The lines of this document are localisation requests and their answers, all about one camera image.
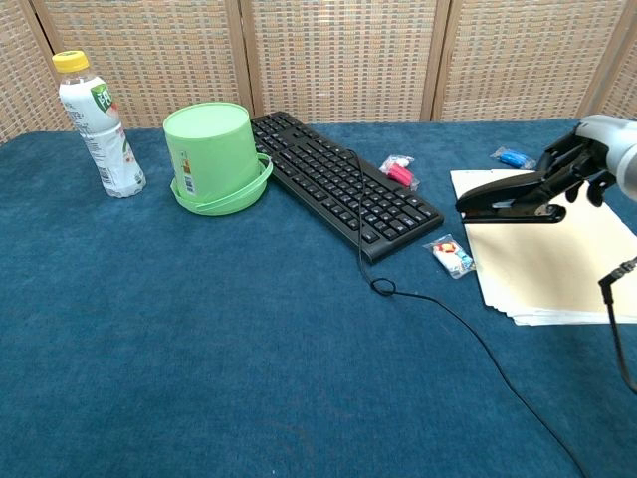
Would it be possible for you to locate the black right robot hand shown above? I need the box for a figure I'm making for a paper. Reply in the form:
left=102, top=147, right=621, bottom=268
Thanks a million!
left=534, top=114, right=623, bottom=206

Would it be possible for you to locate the black stapler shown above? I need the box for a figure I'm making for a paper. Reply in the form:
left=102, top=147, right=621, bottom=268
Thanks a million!
left=455, top=170, right=567, bottom=224

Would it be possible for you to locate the black computer keyboard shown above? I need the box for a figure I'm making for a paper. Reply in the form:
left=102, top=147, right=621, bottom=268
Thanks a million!
left=250, top=110, right=446, bottom=265

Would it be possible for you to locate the blue wrapped packet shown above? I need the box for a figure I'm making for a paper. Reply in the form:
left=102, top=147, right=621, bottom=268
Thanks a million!
left=490, top=145, right=537, bottom=170

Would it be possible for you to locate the cream paper stack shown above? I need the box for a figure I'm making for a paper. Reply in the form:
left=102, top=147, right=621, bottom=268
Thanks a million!
left=450, top=168, right=637, bottom=328

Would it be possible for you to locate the white and red wrapped packet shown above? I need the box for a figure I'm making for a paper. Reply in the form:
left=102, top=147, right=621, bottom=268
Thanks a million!
left=422, top=233, right=478, bottom=280

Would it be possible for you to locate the woven folding screen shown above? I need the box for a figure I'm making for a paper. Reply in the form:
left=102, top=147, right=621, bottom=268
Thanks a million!
left=0, top=0, right=637, bottom=145

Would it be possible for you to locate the green plastic bucket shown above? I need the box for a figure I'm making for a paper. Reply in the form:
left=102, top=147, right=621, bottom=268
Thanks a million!
left=162, top=102, right=275, bottom=218

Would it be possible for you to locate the blue tablecloth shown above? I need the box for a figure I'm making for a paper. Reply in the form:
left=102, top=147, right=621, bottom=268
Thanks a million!
left=0, top=118, right=637, bottom=478

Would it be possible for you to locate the white bottle with yellow cap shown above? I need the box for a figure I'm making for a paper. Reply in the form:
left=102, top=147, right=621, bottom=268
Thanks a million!
left=52, top=50, right=148, bottom=199

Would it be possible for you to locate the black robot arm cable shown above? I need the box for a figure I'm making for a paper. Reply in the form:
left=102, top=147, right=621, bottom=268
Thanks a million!
left=598, top=256, right=637, bottom=394

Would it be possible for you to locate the black keyboard cable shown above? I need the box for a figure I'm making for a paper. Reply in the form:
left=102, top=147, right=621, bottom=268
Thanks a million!
left=344, top=147, right=592, bottom=478

